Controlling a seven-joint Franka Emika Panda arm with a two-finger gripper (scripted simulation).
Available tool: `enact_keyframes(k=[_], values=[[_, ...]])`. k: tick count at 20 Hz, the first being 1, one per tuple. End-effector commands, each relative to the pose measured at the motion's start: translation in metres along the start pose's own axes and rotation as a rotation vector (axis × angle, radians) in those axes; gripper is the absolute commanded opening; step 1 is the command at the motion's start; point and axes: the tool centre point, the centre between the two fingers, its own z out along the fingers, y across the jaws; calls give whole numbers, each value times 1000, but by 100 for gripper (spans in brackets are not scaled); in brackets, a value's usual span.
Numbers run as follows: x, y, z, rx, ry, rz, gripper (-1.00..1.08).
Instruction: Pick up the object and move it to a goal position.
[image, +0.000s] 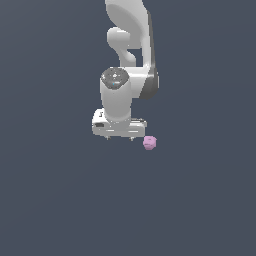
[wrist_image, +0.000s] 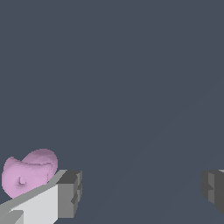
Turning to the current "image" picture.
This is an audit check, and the small pink object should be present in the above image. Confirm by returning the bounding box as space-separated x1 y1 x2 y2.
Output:
142 135 158 151

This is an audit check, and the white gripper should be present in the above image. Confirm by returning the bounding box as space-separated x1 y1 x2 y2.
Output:
91 108 148 142

